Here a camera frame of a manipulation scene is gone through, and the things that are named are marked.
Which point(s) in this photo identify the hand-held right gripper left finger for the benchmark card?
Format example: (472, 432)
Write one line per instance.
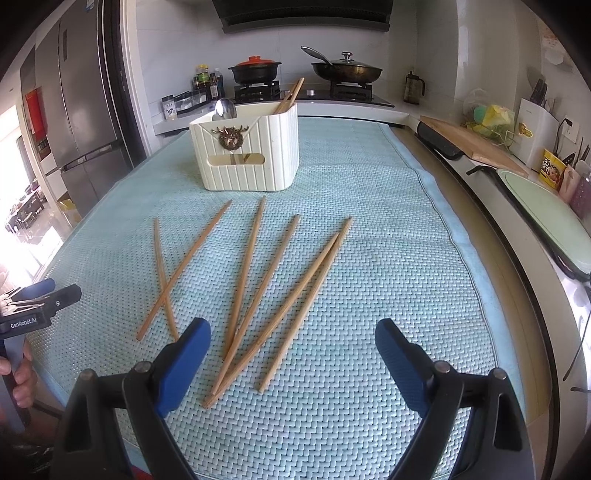
(182, 369)

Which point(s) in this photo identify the glass wok lid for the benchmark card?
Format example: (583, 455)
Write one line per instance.
(346, 63)

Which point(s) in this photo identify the yellow paper cup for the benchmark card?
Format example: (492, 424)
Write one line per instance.
(551, 168)

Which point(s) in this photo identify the red pot lid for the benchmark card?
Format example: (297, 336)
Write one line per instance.
(255, 61)

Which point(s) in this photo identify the cream ribbed utensil holder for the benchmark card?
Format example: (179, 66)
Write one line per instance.
(258, 152)

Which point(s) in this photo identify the pink cup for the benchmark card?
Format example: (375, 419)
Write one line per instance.
(568, 180)

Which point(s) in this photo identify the wooden cutting board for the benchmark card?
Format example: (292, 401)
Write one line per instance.
(471, 143)

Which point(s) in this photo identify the light teal table towel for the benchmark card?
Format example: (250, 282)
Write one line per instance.
(369, 258)

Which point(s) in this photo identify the dark wok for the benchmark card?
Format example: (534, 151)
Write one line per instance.
(346, 74)

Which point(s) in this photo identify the white wall socket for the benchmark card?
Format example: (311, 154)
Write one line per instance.
(569, 127)

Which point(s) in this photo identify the dark glass kettle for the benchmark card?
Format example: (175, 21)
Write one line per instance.
(414, 90)

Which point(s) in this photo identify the grey spatula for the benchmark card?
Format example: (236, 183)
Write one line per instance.
(534, 77)

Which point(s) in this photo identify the black board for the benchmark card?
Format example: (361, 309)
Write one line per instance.
(436, 141)

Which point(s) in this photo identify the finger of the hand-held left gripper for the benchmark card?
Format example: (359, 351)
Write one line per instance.
(64, 297)
(39, 288)

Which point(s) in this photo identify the yellow green plastic bag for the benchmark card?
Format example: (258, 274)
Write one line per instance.
(494, 115)

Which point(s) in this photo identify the black gas hob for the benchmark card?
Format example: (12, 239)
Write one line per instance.
(351, 98)

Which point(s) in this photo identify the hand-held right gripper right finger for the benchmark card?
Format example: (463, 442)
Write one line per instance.
(401, 364)

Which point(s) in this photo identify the yellow cap sauce bottle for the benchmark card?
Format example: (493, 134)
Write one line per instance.
(201, 78)

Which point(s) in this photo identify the black range hood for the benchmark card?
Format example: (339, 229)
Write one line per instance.
(300, 14)

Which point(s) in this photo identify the light green cutting board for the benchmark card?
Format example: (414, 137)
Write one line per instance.
(545, 217)

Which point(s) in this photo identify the dark sauce bottle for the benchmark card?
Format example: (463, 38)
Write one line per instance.
(216, 87)

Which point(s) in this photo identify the dark wooden dining furniture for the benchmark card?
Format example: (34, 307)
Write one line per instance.
(23, 212)

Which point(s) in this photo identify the grey refrigerator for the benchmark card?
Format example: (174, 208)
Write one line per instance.
(83, 115)

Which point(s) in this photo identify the person's left hand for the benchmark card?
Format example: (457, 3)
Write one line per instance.
(25, 383)

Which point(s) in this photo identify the white knife block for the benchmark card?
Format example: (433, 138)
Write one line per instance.
(535, 134)

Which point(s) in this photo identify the printed hanging towel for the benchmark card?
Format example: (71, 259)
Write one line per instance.
(554, 46)

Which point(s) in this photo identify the yellow white cardboard box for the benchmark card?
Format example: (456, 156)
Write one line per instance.
(67, 207)

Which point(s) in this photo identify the black door frame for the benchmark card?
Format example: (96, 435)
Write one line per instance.
(124, 92)

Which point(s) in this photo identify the black casserole pot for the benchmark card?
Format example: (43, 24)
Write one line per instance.
(254, 74)

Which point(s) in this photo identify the white spice shaker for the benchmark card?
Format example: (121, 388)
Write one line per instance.
(169, 108)

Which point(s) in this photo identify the metal spoon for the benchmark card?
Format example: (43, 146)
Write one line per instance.
(225, 108)

